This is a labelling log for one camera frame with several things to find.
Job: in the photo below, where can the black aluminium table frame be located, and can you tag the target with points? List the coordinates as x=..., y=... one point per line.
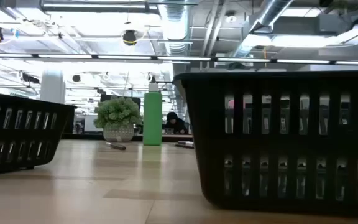
x=82, y=136

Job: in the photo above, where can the green potted plant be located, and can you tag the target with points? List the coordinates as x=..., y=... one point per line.
x=117, y=112

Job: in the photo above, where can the white column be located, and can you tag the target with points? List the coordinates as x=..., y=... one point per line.
x=52, y=87

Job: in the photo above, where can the black slotted plastic basket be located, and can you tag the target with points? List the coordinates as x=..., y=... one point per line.
x=26, y=137
x=204, y=124

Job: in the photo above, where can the green paint bottle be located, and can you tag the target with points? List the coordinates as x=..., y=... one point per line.
x=152, y=124

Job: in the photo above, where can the person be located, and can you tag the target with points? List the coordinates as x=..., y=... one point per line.
x=174, y=124

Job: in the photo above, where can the thick black paintbrush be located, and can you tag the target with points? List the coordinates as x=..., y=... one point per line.
x=186, y=143

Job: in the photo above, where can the thin black paintbrush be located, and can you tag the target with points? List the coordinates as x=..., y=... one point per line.
x=117, y=146
x=183, y=146

